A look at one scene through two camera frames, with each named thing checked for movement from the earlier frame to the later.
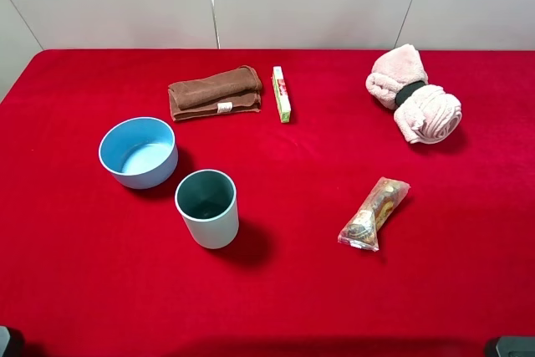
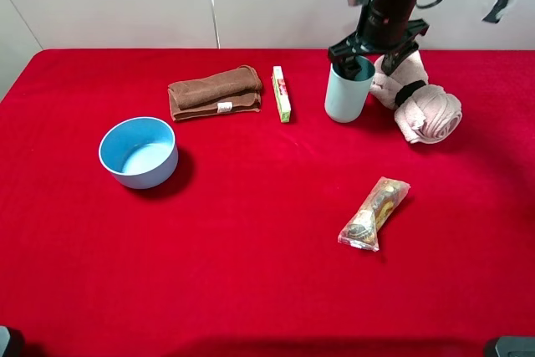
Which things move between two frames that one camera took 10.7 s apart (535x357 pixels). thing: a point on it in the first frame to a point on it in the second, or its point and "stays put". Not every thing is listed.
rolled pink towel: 425,114 stays put
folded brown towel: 235,91 stays put
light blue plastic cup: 207,200 to 345,99
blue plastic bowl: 141,153 stays put
